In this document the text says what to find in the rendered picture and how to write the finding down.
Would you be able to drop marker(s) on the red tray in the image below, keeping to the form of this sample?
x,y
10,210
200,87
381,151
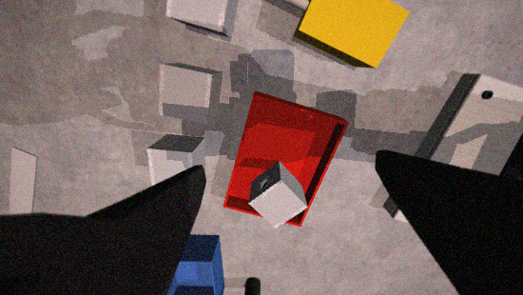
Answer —
x,y
303,139

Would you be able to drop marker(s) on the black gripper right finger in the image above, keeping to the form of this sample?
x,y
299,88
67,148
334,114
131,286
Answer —
x,y
470,221

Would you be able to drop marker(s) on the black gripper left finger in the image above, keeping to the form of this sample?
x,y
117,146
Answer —
x,y
130,248

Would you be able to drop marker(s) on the yellow block with grey metal pin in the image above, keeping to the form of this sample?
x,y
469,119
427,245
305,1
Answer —
x,y
358,32

